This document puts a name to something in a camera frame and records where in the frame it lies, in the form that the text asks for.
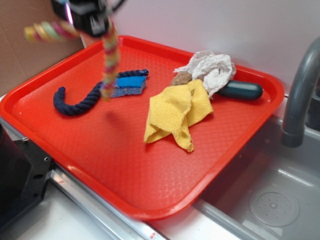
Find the blue sponge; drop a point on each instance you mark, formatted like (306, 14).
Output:
(132, 85)

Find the brown cardboard panel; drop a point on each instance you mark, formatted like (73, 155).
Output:
(20, 60)

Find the grey plastic sink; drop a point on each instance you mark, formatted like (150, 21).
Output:
(265, 164)

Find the brown sponge piece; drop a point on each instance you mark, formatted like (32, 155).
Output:
(182, 78)

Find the red plastic tray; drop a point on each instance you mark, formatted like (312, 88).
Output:
(104, 147)

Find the dark green oblong object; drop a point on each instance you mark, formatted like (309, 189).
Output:
(241, 90)

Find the yellow cloth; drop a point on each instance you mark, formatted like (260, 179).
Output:
(174, 110)

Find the sink drain cover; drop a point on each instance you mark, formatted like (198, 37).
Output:
(274, 208)

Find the crumpled white paper towel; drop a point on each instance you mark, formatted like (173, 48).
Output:
(215, 70)

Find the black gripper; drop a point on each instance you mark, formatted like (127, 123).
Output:
(88, 16)

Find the grey faucet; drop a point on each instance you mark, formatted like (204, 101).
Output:
(303, 104)

